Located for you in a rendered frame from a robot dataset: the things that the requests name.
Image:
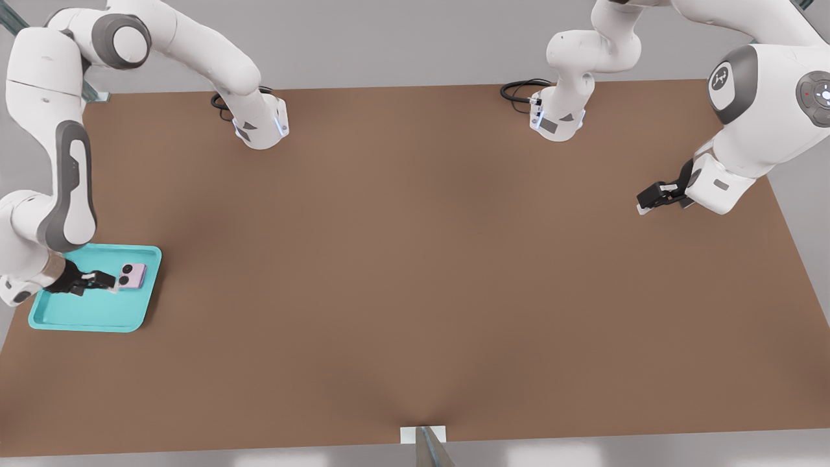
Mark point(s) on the pale blue-green tray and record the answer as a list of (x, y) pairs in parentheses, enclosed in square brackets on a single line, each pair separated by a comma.
[(91, 311)]

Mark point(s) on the pale lilac phone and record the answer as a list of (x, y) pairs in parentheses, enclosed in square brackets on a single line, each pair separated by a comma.
[(133, 276)]

